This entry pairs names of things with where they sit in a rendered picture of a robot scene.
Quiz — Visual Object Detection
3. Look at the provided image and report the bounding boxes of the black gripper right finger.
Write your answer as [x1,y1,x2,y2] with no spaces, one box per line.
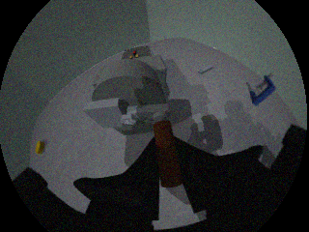
[174,135,264,213]

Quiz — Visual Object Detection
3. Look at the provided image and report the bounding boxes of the yellow short cylinder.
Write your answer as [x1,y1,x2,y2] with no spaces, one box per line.
[35,141,43,155]

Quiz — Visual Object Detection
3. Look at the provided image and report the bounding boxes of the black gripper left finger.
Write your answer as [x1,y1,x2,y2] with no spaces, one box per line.
[73,136,159,221]

